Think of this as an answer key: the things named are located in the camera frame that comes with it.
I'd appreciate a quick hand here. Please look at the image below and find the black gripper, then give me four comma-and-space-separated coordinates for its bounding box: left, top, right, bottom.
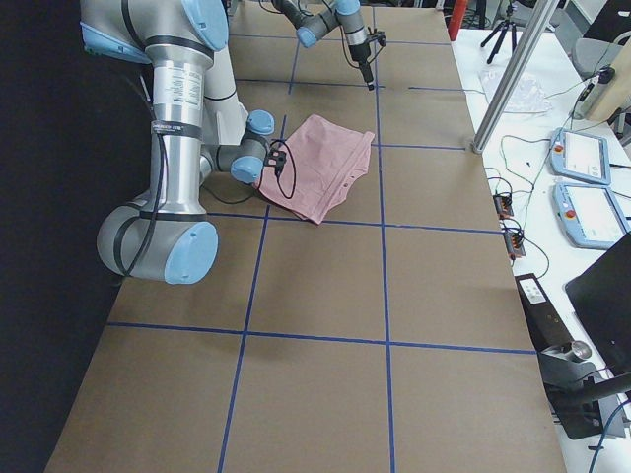
348, 42, 375, 91

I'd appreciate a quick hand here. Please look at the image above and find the pink Snoopy t-shirt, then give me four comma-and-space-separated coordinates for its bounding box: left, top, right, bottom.
256, 114, 375, 225

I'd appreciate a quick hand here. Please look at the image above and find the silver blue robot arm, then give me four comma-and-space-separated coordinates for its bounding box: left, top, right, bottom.
271, 0, 386, 91
81, 1, 275, 285

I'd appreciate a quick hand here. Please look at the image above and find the red cylinder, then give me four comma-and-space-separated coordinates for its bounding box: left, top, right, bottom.
448, 0, 468, 41

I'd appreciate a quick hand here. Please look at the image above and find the clear plastic bag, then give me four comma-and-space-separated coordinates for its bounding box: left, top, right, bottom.
478, 67, 552, 114

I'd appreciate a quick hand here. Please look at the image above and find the orange terminal board far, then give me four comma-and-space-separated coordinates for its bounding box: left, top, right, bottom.
493, 194, 514, 220

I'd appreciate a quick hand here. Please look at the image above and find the orange terminal board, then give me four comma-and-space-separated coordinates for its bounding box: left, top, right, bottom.
503, 229, 526, 261
493, 194, 514, 220

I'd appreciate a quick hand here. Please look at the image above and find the far blue teach pendant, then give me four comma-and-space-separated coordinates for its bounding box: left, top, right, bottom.
550, 128, 611, 185

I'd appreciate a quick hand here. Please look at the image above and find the blue teach pendant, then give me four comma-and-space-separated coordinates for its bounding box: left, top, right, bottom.
553, 182, 630, 250
550, 128, 611, 185

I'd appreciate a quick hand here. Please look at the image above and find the orange terminal board near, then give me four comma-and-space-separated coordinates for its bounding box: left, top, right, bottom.
503, 229, 526, 261

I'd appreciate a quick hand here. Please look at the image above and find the near blue teach pendant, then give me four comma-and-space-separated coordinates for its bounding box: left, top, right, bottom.
553, 182, 630, 250

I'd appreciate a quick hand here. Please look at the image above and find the black power box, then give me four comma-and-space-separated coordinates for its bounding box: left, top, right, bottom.
515, 273, 574, 352

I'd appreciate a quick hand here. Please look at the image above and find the black laptop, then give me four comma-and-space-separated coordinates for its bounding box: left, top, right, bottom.
565, 235, 630, 374

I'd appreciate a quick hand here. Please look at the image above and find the black camera tripod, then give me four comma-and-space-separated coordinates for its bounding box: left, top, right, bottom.
480, 1, 518, 64

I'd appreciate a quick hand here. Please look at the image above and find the aluminium frame post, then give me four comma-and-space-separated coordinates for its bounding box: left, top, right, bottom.
471, 0, 558, 155

